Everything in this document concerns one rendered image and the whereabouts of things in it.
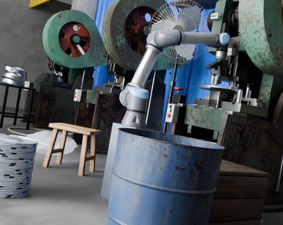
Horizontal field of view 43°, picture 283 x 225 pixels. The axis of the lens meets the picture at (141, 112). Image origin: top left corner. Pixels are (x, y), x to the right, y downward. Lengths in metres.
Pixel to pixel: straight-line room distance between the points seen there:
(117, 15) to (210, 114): 1.60
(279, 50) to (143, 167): 1.32
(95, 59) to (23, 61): 3.53
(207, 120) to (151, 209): 1.33
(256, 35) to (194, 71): 2.52
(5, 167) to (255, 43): 1.56
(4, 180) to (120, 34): 2.11
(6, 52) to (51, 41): 3.57
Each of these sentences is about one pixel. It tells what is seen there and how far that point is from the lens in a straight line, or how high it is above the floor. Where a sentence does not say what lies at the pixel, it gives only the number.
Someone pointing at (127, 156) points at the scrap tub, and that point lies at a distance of 1.28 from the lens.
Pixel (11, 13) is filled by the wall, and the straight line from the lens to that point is 8.74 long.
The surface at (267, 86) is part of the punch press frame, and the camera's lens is 2.74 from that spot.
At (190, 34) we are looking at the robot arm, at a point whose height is 1.07.
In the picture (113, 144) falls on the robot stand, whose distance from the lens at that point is 2.15.
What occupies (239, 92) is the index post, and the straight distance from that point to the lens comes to 2.47.
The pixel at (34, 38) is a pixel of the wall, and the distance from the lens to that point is 8.82.
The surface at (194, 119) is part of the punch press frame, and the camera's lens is 2.59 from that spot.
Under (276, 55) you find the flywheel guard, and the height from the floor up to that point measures 1.00.
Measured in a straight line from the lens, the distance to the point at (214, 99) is 2.56.
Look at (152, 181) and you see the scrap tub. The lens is 1.23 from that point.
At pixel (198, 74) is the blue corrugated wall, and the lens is 4.66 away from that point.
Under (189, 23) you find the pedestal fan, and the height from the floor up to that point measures 1.38.
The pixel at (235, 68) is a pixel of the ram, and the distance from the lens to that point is 2.61.
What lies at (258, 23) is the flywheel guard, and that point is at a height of 1.15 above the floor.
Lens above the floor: 0.59
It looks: 1 degrees down
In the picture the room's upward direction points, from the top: 10 degrees clockwise
